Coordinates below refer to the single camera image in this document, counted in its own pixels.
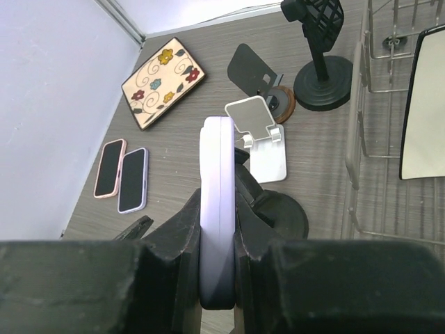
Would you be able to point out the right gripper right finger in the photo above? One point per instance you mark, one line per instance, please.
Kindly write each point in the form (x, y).
(333, 286)

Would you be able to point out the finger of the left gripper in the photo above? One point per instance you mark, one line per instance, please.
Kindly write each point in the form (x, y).
(137, 229)

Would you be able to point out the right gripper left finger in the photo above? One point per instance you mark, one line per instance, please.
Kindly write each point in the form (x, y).
(147, 285)

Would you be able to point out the purple-cased phone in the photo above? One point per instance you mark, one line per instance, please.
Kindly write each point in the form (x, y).
(133, 181)
(217, 214)

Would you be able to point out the pink-cased phone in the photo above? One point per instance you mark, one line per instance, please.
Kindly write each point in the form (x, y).
(108, 172)

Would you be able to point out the black round-base stand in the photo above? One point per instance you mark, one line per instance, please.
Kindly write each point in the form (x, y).
(278, 210)

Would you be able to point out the white folding phone stand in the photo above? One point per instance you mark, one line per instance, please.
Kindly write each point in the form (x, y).
(262, 136)

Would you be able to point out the wooden-base grey phone stand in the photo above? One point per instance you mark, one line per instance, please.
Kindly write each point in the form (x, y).
(254, 77)

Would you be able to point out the tall black phone stand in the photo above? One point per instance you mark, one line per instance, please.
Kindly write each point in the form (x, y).
(324, 83)

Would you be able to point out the floral square trivet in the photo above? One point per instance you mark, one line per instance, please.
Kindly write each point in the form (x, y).
(160, 82)

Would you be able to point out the white square plate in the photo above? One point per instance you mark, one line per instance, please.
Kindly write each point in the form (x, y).
(422, 143)

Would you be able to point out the grey wire dish rack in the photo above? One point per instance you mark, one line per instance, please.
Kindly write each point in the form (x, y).
(378, 203)

